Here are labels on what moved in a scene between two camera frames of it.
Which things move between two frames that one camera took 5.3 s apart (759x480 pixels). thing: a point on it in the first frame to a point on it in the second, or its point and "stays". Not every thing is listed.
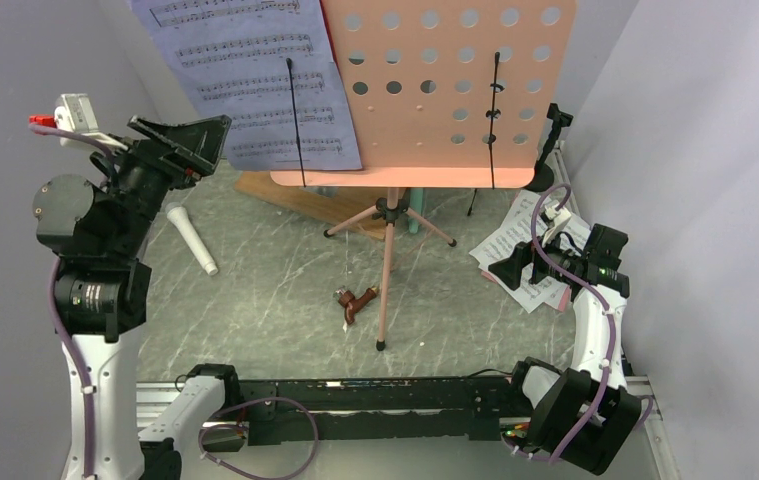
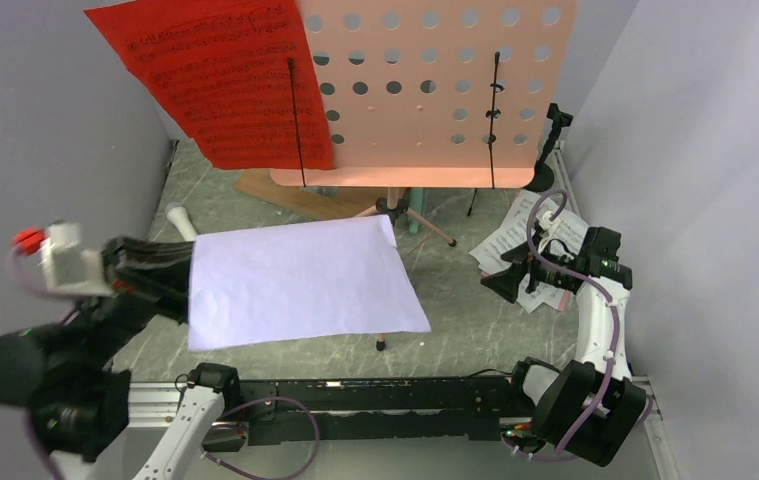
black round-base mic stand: x=543 y=173 stays
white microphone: x=177 y=213 stays
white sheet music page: x=530 y=295 stays
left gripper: x=186 y=150 to x=156 y=273
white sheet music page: x=518 y=229 stays
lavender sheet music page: x=264 y=65 to x=300 y=282
